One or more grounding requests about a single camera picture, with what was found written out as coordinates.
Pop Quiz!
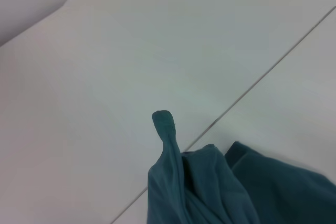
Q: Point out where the teal blue t-shirt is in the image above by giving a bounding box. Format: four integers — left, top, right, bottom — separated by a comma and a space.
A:
147, 110, 336, 224

